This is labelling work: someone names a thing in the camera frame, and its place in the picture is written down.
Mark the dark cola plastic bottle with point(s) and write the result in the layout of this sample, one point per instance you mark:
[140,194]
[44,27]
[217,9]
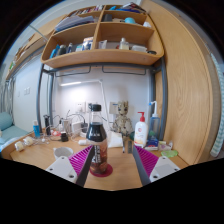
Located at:
[96,140]

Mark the white computer mouse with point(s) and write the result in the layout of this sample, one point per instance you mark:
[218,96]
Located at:
[82,142]

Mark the brown tree figure toy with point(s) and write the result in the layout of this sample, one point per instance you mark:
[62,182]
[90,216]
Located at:
[122,120]

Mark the long wooden shelf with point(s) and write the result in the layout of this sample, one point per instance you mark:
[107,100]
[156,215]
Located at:
[25,55]

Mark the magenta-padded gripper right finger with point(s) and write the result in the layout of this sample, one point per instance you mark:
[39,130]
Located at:
[165,168]

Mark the wooden shelf unit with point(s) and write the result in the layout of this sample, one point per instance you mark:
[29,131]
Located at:
[100,55]

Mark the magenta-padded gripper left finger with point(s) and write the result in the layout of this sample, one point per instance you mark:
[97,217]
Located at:
[61,168]

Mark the white speckled mug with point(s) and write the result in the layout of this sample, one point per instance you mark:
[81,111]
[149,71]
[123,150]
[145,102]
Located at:
[62,152]

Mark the white red pump bottle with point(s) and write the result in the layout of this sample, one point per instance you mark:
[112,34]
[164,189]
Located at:
[141,133]

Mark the small black cube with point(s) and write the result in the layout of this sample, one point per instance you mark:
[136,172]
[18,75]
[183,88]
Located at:
[64,137]

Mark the white desk lamp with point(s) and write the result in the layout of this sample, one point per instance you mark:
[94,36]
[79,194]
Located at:
[70,83]

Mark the blue tube bottle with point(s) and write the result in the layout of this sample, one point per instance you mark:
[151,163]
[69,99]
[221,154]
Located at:
[36,130]

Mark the black electric shaver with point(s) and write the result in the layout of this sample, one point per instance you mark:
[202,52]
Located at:
[47,125]

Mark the green checked curtain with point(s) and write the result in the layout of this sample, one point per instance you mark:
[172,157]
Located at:
[218,113]

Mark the teal cushion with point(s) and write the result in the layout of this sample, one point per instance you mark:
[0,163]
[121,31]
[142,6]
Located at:
[10,128]

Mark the grey metal desk frame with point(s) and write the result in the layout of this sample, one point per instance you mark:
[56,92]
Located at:
[163,100]

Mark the white pink snack packet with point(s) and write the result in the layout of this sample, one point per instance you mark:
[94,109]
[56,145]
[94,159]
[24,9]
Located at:
[165,145]

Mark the small blue white box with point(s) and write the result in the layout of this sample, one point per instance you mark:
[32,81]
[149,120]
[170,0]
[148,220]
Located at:
[152,143]

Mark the green plastic wrapper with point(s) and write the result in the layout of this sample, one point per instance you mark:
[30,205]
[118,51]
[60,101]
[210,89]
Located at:
[169,153]

